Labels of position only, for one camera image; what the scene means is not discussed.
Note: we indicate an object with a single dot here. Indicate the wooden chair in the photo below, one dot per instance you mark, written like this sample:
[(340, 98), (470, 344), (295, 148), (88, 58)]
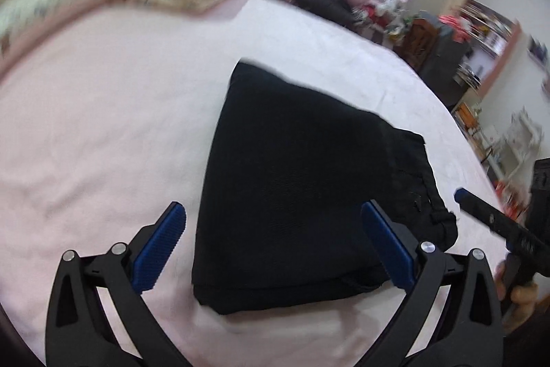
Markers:
[(419, 40)]

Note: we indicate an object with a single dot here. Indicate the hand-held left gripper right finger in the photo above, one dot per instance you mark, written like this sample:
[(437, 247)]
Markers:
[(386, 242)]

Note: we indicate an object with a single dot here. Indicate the pink bed sheet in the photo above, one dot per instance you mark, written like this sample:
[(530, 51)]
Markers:
[(107, 113)]

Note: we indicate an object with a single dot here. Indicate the black pants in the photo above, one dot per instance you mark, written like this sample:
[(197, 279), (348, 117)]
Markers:
[(292, 178)]

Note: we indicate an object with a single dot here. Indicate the bookshelf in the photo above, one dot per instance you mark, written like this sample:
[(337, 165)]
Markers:
[(485, 23)]

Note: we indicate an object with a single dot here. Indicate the person's right hand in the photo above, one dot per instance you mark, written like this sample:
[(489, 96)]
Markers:
[(522, 307)]

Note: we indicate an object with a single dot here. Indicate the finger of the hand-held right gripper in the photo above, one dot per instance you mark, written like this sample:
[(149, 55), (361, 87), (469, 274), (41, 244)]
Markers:
[(490, 216)]

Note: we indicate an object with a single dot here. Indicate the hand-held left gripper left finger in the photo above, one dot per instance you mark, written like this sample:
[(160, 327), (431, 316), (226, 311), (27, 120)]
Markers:
[(159, 251)]

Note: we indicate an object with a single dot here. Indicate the white rack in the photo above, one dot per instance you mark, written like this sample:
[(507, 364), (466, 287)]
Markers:
[(515, 139)]

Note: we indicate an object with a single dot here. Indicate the dark cabinet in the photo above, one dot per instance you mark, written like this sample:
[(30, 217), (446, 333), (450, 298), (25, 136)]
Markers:
[(447, 57)]

